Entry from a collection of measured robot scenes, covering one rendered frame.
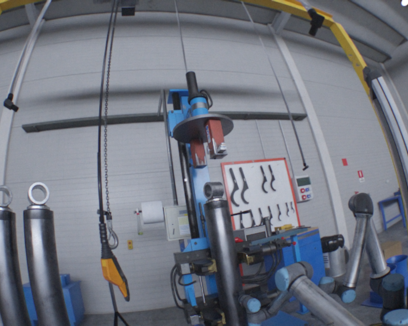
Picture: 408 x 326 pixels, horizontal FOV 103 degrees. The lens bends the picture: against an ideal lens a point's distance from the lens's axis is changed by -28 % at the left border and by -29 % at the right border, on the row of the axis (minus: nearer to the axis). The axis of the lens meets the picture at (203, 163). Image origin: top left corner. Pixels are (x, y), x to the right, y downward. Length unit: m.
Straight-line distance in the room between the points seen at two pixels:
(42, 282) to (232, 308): 1.40
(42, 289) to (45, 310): 0.14
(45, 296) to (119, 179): 2.83
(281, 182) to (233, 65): 2.99
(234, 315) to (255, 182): 2.95
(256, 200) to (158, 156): 1.98
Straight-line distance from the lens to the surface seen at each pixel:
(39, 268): 1.50
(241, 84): 5.40
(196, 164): 2.13
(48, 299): 1.53
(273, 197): 4.50
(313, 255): 3.50
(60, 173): 4.24
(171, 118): 2.41
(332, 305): 1.07
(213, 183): 1.89
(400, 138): 1.11
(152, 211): 2.62
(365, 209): 1.41
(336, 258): 3.96
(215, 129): 1.87
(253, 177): 4.38
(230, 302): 1.94
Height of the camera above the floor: 1.27
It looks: 16 degrees up
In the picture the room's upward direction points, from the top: 9 degrees counter-clockwise
